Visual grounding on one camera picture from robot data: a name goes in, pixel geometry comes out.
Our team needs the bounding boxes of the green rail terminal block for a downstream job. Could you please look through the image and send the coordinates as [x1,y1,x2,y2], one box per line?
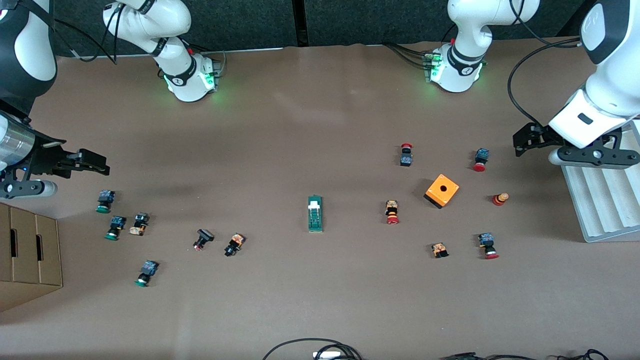
[307,195,324,233]

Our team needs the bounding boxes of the grey ridged tray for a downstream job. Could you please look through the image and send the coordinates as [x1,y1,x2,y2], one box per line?
[560,119,640,244]

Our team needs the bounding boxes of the brown cardboard box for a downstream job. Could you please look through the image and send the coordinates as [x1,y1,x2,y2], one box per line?
[0,202,63,313]

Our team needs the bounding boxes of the black rectangular button red terminals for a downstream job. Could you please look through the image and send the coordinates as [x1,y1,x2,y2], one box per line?
[193,228,215,251]

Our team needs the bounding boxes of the brown table mat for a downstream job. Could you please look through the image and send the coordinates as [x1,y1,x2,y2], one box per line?
[0,36,640,360]

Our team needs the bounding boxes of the green mushroom pushbutton switch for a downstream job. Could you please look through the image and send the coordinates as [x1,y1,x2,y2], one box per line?
[104,215,127,241]
[134,260,160,288]
[96,189,116,214]

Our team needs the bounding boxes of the black cable with white tag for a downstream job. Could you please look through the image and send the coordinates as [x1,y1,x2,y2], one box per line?
[507,37,583,128]

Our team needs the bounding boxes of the beige black switch part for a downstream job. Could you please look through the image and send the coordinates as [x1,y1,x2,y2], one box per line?
[129,212,150,237]

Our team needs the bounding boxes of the orange button enclosure box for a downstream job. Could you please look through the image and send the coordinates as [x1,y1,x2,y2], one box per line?
[424,173,460,210]

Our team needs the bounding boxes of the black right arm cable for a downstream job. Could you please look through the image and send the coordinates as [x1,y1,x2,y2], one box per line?
[50,2,123,66]

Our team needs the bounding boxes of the black base cable bundle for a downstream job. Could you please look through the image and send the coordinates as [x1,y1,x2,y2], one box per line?
[384,42,431,69]

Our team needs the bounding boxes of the black selector switch orange block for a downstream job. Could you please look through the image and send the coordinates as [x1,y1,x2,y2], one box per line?
[224,233,246,258]

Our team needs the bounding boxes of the black vertical post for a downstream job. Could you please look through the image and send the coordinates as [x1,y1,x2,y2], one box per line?
[292,0,307,47]

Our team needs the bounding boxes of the black looped cable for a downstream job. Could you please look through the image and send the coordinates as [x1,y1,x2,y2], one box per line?
[262,338,363,360]

